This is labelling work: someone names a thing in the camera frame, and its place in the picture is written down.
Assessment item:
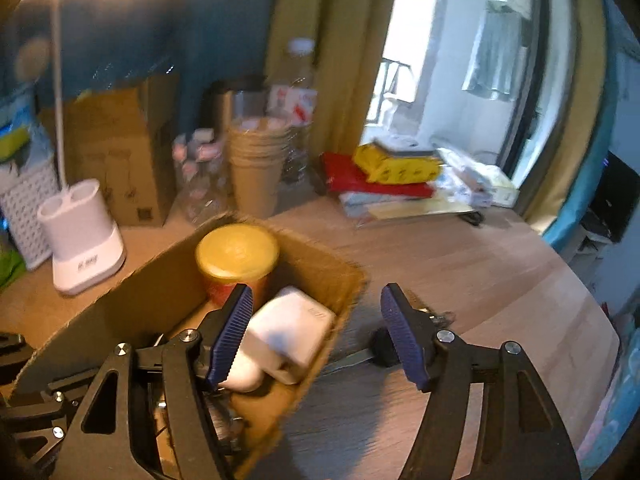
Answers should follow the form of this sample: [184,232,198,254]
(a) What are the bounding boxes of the white woven plastic basket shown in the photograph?
[0,160,59,272]

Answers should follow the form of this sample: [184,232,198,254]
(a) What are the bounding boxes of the cardboard box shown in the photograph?
[10,212,369,480]

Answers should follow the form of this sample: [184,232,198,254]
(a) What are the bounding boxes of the white plastic bags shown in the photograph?
[434,146,522,209]

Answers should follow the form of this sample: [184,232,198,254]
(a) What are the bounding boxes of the green plastic packet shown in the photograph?
[0,244,27,292]

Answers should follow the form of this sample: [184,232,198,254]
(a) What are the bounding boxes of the yellow wipes packet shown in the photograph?
[352,142,444,184]

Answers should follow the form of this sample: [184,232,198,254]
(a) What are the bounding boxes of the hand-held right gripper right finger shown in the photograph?
[380,282,583,480]

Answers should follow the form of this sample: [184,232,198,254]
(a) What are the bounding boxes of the black sliding door frame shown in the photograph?
[499,0,553,177]

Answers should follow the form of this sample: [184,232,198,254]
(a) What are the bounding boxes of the yellow curtain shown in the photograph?
[264,0,402,197]
[515,0,611,233]

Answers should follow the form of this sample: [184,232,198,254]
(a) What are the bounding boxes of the yellow lid red can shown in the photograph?
[195,224,280,307]

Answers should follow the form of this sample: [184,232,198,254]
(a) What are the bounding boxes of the steel thermos cup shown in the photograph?
[201,76,269,137]

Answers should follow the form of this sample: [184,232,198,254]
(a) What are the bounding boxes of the white desk lamp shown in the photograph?
[20,0,171,297]

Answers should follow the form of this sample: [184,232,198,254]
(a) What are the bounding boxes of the blue tissue pack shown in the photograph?
[0,94,42,162]

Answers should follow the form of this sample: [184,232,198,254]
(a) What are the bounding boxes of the stack of brown paper cups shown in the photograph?
[227,117,294,221]

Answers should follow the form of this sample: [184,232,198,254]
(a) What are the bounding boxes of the clear water bottle red label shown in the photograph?
[270,37,319,187]

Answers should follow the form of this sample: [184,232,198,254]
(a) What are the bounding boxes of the dark blue curtain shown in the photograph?
[0,0,283,126]

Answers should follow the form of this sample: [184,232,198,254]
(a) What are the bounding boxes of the metal keys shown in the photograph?
[421,309,457,327]

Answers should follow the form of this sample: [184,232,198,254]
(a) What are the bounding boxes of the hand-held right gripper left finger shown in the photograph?
[50,284,255,480]

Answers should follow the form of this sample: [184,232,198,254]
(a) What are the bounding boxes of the glass jar with floral print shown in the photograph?
[172,129,234,227]

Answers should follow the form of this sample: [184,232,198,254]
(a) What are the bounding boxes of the small white and black device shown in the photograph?
[375,136,437,157]

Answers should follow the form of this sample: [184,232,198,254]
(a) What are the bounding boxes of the black car key fob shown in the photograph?
[369,327,402,367]

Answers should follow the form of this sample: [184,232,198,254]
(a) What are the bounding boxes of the hanging grey garment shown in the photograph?
[461,1,525,102]

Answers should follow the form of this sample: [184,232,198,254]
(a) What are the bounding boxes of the white earbuds case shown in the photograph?
[217,349,267,394]

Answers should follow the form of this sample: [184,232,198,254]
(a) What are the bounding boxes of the black television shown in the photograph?
[586,151,640,244]

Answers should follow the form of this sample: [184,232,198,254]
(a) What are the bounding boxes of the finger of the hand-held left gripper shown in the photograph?
[0,332,29,387]
[0,367,98,466]

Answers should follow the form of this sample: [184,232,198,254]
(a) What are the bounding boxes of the teal curtain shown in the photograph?
[542,0,626,258]

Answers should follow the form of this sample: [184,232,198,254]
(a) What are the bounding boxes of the white power adapter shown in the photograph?
[242,286,337,385]

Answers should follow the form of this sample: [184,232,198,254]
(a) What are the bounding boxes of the red flat package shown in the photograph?
[319,151,437,200]

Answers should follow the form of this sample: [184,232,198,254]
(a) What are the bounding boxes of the brown lamp packaging box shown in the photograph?
[41,72,179,229]

